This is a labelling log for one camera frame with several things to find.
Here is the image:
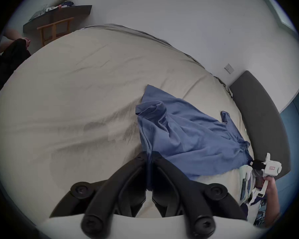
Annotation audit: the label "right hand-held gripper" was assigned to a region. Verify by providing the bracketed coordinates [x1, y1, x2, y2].
[247, 153, 282, 201]

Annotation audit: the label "person's right hand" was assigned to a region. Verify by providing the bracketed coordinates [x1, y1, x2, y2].
[256, 176, 277, 192]

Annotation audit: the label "bed with beige sheet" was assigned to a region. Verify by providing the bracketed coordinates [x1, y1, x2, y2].
[0, 24, 255, 233]

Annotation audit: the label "blue shirt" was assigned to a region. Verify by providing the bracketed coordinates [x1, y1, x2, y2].
[135, 84, 254, 191]

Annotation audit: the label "dark wall shelf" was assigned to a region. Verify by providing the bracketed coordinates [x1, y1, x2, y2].
[23, 0, 93, 34]

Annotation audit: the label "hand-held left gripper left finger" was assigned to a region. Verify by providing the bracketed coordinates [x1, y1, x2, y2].
[49, 151, 150, 236]

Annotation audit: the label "dark grey padded headboard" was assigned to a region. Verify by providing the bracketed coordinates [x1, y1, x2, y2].
[229, 70, 292, 182]

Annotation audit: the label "wooden chair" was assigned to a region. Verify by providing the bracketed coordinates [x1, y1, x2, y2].
[37, 17, 74, 47]

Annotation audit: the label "person's right forearm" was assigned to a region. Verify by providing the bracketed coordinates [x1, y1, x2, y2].
[263, 189, 282, 227]

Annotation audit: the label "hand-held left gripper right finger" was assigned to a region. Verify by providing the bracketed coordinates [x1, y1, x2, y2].
[149, 151, 247, 236]

